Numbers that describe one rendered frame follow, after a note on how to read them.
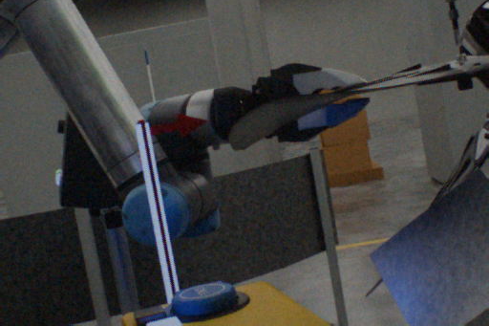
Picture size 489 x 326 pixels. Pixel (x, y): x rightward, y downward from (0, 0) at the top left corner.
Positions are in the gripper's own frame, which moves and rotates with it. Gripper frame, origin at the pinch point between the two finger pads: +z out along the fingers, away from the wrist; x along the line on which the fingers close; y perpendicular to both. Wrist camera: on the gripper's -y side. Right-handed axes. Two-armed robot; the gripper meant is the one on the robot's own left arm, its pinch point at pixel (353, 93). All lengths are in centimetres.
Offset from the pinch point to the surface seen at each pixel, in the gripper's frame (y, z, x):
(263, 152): 330, -263, 0
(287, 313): -38.6, 16.0, 14.9
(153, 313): -41.4, 8.4, 14.6
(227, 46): 315, -273, -76
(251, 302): -37.1, 12.4, 14.8
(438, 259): -2.9, 9.2, 18.2
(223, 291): -38.3, 11.3, 13.9
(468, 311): -5.5, 12.9, 22.7
